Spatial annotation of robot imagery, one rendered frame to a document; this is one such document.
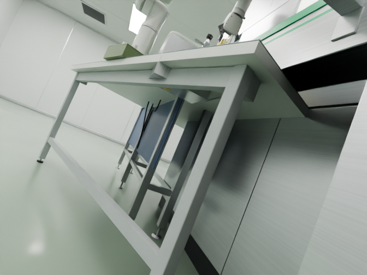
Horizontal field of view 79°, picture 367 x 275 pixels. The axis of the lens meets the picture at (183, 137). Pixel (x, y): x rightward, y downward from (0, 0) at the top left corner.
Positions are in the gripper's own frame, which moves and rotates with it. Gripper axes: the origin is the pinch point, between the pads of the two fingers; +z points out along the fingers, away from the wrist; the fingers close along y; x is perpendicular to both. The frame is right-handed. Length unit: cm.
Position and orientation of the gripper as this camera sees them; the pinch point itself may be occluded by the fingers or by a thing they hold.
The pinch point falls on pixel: (224, 41)
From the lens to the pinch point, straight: 144.5
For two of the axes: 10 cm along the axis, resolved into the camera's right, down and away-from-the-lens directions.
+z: -4.5, 8.7, 1.8
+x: 2.1, 3.0, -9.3
